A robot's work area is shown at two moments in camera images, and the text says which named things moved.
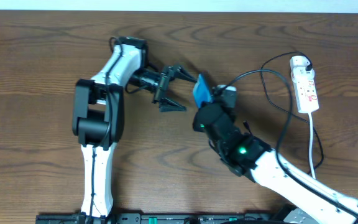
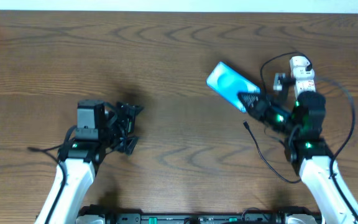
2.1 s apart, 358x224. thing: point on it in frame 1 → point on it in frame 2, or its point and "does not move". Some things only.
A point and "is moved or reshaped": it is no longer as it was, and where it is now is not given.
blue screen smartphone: (201, 91) → (227, 83)
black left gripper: (161, 88) → (128, 125)
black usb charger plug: (309, 67) does not move
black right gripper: (209, 112) → (260, 106)
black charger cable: (309, 67) is moved or reshaped
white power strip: (304, 86) does not move
